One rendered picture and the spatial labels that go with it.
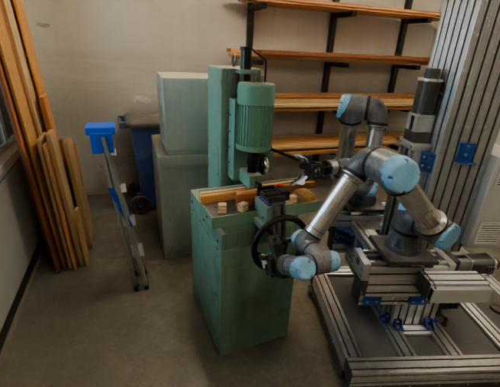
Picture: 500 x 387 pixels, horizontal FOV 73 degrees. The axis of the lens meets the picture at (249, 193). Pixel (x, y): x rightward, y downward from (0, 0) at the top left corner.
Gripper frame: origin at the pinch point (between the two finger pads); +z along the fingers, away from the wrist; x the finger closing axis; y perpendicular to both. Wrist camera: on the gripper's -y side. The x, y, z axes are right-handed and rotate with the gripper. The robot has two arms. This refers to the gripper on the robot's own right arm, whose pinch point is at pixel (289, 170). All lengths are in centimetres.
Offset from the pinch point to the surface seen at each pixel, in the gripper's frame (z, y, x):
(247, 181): 15.7, -13.9, 8.8
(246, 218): 21.7, -0.9, 22.5
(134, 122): 49, -189, 6
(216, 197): 31.6, -16.2, 16.3
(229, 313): 28, -4, 79
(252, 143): 16.6, -8.4, -11.7
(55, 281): 121, -111, 105
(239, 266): 24, -2, 50
